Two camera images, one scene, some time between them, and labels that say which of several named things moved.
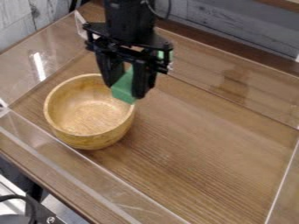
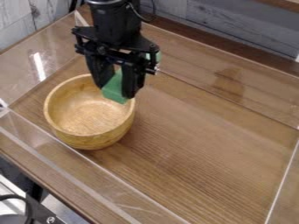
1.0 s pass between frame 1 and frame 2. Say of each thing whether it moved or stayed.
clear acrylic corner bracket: stayed
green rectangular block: moved
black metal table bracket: stayed
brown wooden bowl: stayed
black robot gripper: moved
